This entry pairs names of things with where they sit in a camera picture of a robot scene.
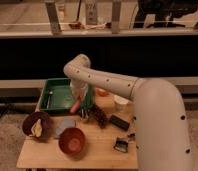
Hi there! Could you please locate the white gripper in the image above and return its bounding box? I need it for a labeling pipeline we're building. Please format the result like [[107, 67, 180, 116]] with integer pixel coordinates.
[[70, 80, 88, 100]]

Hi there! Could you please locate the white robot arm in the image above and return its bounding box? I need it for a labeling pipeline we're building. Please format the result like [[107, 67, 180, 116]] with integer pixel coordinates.
[[63, 54, 193, 171]]

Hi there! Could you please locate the green plastic tray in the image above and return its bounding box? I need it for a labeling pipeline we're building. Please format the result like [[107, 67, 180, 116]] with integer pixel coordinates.
[[39, 77, 95, 114]]

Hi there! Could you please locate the silver spoon in tray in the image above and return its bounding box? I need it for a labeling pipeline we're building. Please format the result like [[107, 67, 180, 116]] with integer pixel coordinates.
[[47, 90, 53, 109]]

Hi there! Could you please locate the orange fruit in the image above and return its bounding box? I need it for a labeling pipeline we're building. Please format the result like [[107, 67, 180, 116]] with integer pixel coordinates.
[[96, 88, 109, 97]]

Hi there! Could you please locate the small dark metal object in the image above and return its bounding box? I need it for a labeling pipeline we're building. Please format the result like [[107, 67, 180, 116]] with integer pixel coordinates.
[[80, 109, 89, 120]]

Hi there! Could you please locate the dark grape bunch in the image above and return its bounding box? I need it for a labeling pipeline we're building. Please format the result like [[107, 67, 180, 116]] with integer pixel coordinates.
[[92, 104, 108, 128]]

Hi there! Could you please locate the light blue cloth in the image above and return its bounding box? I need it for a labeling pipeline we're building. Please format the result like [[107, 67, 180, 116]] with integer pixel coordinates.
[[54, 119, 76, 138]]

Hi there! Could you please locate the white cup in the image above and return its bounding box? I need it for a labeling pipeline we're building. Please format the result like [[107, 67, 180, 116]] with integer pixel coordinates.
[[114, 95, 129, 112]]

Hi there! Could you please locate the black rectangular block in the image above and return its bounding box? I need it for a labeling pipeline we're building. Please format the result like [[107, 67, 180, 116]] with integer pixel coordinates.
[[109, 115, 130, 131]]

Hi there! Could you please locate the dark purple bowl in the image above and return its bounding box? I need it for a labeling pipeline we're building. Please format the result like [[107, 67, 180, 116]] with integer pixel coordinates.
[[22, 111, 53, 141]]

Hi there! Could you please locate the red brown bowl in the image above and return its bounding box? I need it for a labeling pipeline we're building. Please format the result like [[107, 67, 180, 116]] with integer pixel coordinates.
[[58, 127, 86, 157]]

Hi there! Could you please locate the wooden table board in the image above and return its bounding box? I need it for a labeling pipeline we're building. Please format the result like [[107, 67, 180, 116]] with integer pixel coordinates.
[[17, 94, 138, 170]]

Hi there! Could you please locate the yellow item in bowl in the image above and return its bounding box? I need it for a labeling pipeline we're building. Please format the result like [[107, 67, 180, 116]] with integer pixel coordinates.
[[31, 119, 42, 137]]

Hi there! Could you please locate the black silver binder clip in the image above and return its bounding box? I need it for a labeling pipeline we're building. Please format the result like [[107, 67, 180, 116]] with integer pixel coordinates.
[[114, 138, 128, 153]]

